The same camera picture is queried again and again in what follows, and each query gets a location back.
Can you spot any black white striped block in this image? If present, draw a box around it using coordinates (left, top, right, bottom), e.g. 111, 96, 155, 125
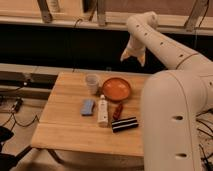
111, 117, 139, 133

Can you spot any black hanging cable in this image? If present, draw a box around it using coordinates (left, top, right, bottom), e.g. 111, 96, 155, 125
70, 18, 84, 73

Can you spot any black cables floor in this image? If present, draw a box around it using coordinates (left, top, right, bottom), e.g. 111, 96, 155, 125
0, 93, 40, 134
195, 109, 213, 171

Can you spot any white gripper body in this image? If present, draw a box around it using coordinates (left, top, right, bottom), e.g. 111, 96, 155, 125
126, 36, 146, 56

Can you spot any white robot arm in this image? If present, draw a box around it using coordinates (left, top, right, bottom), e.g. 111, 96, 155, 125
121, 11, 213, 171

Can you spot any orange ceramic bowl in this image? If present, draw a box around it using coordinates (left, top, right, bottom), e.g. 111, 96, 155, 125
102, 77, 131, 101

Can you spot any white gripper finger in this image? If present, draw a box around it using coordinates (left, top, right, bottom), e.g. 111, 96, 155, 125
120, 49, 130, 62
138, 53, 146, 67

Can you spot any wooden table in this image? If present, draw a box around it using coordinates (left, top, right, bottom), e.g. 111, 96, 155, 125
31, 72, 143, 157

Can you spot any blue sponge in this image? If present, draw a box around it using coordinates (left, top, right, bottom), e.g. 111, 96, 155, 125
81, 99, 95, 116

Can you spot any translucent plastic cup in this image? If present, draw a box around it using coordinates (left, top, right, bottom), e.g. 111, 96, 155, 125
85, 74, 100, 95

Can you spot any black cables left floor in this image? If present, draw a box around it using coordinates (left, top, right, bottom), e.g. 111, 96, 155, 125
0, 93, 40, 134

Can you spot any dark red small object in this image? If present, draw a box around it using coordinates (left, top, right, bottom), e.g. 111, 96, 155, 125
113, 103, 123, 120

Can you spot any white plastic bottle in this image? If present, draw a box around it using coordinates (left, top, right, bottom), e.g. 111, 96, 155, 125
97, 95, 108, 127

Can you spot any black cables right floor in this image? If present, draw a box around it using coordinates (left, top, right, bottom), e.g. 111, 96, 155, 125
195, 109, 213, 171

